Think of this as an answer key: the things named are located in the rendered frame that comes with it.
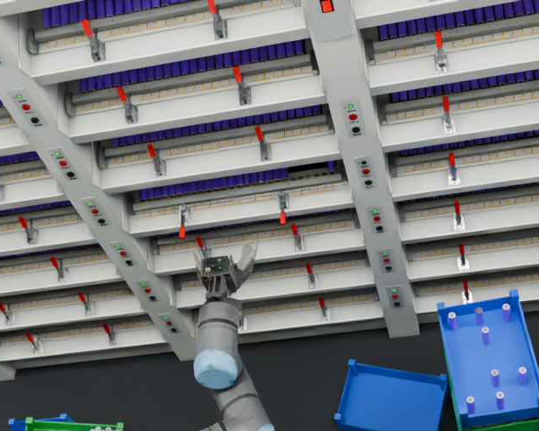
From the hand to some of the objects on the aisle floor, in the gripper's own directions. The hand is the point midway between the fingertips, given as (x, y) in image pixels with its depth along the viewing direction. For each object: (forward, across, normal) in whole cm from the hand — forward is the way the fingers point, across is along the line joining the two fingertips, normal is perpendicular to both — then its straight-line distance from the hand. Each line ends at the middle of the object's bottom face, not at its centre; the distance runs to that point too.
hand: (226, 244), depth 208 cm
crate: (-4, -30, +84) cm, 89 cm away
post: (+29, +35, +84) cm, 95 cm away
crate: (-15, +84, +86) cm, 121 cm away
